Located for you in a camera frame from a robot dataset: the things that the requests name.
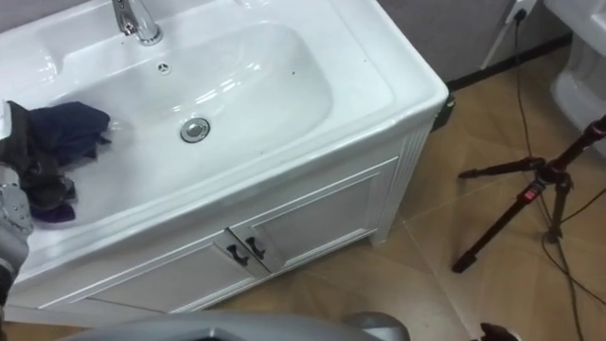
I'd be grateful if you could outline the white sink vanity cabinet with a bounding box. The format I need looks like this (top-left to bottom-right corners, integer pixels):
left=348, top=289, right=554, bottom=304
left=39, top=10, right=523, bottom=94
left=0, top=0, right=450, bottom=328

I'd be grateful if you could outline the black power cable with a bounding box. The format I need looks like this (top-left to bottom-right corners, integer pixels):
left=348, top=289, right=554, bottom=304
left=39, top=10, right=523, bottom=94
left=512, top=8, right=586, bottom=341

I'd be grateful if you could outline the black red tripod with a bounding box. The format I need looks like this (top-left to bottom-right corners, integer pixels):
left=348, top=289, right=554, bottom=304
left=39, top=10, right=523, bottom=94
left=451, top=115, right=606, bottom=275

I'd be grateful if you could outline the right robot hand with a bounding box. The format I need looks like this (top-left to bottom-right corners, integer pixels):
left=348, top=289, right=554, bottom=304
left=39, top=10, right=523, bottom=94
left=478, top=322, right=521, bottom=341

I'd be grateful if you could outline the robot body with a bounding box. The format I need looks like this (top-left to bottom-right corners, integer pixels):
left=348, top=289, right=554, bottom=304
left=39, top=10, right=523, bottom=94
left=60, top=310, right=385, bottom=341

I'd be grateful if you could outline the dark blue cloth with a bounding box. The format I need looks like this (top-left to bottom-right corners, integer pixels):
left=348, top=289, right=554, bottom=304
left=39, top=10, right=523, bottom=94
left=27, top=100, right=114, bottom=224

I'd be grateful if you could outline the chrome faucet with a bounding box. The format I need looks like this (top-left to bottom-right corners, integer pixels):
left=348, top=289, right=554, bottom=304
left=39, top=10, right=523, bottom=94
left=111, top=0, right=164, bottom=47

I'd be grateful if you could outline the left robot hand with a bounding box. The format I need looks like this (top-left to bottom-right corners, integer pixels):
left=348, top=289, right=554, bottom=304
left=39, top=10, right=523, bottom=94
left=0, top=99, right=78, bottom=212

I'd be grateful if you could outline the white toilet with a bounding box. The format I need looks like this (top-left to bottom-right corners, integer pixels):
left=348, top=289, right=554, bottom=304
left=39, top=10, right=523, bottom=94
left=543, top=0, right=606, bottom=157

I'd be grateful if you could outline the thin black floor cable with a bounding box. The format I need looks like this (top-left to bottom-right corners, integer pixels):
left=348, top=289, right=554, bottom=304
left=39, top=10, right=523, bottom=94
left=540, top=187, right=606, bottom=307

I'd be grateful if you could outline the white cable conduit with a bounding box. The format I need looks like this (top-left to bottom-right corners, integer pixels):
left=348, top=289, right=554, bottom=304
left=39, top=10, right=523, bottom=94
left=479, top=9, right=521, bottom=71

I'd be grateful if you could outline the white wall socket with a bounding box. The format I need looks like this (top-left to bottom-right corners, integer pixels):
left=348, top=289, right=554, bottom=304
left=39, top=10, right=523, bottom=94
left=503, top=0, right=539, bottom=25

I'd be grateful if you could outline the chrome sink drain plug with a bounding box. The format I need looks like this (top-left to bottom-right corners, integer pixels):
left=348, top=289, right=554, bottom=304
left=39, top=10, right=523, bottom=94
left=179, top=117, right=212, bottom=144

